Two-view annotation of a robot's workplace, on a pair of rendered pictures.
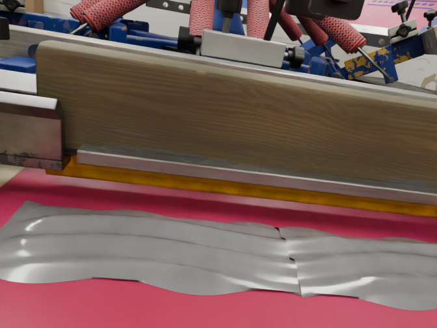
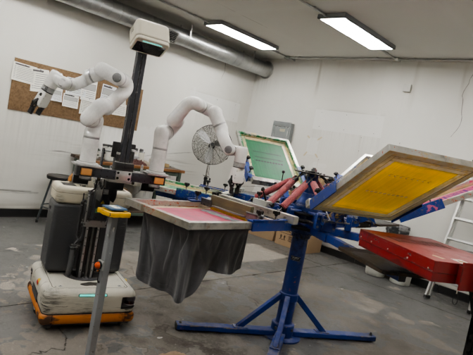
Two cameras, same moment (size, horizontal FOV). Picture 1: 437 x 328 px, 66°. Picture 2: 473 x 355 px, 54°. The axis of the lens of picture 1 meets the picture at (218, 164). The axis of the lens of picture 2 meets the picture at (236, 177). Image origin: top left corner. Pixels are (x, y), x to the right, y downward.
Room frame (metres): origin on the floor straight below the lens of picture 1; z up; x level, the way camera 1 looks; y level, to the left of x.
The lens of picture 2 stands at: (-1.60, -2.31, 1.43)
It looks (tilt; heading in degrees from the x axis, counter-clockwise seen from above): 4 degrees down; 51
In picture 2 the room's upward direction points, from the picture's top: 11 degrees clockwise
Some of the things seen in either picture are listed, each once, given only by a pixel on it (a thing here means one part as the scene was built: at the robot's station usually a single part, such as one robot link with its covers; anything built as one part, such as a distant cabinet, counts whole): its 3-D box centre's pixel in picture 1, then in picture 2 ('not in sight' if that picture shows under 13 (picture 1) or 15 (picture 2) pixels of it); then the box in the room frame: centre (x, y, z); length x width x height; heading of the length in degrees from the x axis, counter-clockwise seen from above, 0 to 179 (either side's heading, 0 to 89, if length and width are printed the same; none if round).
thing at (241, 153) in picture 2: not in sight; (235, 153); (0.24, -0.01, 1.36); 0.15 x 0.10 x 0.11; 135
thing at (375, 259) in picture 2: not in sight; (347, 246); (0.85, -0.55, 0.91); 1.34 x 0.40 x 0.08; 68
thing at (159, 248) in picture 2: not in sight; (161, 253); (-0.24, -0.12, 0.74); 0.45 x 0.03 x 0.43; 98
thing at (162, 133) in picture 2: not in sight; (162, 136); (-0.10, 0.34, 1.37); 0.13 x 0.10 x 0.16; 44
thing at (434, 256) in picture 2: not in sight; (433, 258); (0.57, -1.24, 1.06); 0.61 x 0.46 x 0.12; 68
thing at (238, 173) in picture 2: not in sight; (237, 174); (0.25, -0.05, 1.23); 0.10 x 0.07 x 0.11; 9
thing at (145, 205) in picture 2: not in sight; (206, 213); (0.05, -0.07, 0.97); 0.79 x 0.58 x 0.04; 8
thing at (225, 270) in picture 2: not in sight; (216, 261); (0.03, -0.29, 0.74); 0.46 x 0.04 x 0.42; 8
